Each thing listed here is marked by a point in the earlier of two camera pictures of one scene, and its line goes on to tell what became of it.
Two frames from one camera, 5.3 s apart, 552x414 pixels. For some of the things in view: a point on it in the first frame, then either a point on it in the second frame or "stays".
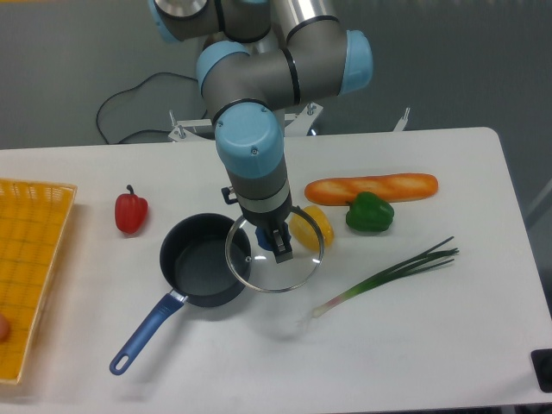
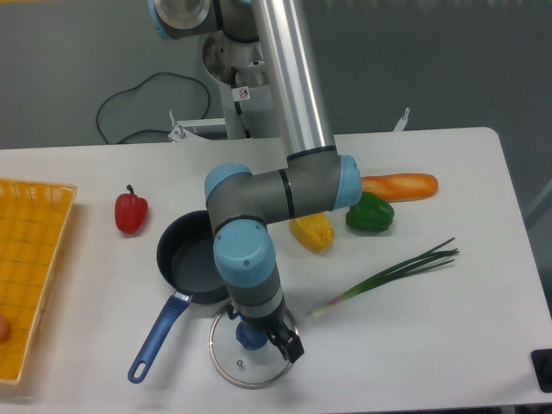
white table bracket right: [402, 122] stays
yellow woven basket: [33, 216] stays
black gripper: [273, 221] → [275, 325]
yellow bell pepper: [305, 232] stays
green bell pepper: [366, 213] stays
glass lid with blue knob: [257, 267] → [242, 352]
